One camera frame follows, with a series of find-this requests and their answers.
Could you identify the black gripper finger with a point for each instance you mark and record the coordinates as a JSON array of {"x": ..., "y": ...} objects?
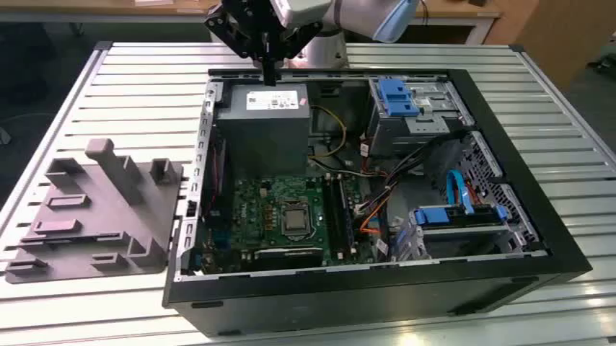
[
  {"x": 231, "y": 34},
  {"x": 298, "y": 39}
]

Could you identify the RAM stick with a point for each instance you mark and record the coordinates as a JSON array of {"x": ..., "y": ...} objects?
[
  {"x": 348, "y": 216},
  {"x": 103, "y": 236}
]

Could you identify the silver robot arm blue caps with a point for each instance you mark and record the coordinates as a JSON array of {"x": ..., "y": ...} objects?
[{"x": 328, "y": 47}]

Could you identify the RAM slot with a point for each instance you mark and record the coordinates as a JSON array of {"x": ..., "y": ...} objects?
[
  {"x": 341, "y": 216},
  {"x": 329, "y": 216},
  {"x": 334, "y": 216}
]

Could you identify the wooden desk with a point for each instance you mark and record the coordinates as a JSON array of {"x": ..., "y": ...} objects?
[{"x": 145, "y": 11}]

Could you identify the grey power supply unit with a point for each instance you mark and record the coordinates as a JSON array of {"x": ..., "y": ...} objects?
[{"x": 259, "y": 144}]

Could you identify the grey metal drive cage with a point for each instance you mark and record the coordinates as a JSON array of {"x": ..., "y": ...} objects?
[{"x": 433, "y": 126}]

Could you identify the green motherboard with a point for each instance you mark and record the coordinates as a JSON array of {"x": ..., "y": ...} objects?
[{"x": 250, "y": 216}]

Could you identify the silver CPU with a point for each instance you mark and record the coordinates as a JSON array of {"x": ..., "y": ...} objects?
[{"x": 297, "y": 220}]

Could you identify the wooden cabinet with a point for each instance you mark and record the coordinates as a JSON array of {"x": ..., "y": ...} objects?
[{"x": 553, "y": 36}]

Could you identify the hard disk in blue carrier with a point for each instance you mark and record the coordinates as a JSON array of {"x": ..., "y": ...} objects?
[{"x": 433, "y": 216}]

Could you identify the black graphics card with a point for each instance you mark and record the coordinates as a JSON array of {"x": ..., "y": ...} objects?
[{"x": 289, "y": 254}]

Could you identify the grey parts rack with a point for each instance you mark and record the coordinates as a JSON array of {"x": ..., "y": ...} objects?
[{"x": 96, "y": 223}]

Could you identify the metal disk bay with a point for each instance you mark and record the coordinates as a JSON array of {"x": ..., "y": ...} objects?
[{"x": 461, "y": 229}]

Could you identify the black PC case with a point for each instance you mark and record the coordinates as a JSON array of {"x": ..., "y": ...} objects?
[{"x": 337, "y": 299}]

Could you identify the blue plastic drive bracket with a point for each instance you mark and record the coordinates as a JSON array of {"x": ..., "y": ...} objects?
[{"x": 397, "y": 97}]

